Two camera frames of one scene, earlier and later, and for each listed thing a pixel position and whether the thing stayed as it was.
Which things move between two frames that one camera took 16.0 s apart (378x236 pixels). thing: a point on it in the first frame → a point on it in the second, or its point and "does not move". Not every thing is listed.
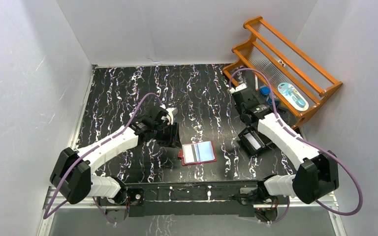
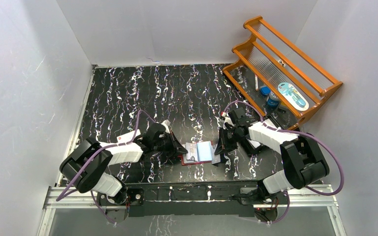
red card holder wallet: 197,153 does not move
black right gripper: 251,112 → 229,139
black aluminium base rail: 207,198 does not move
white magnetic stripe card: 190,154 does not move
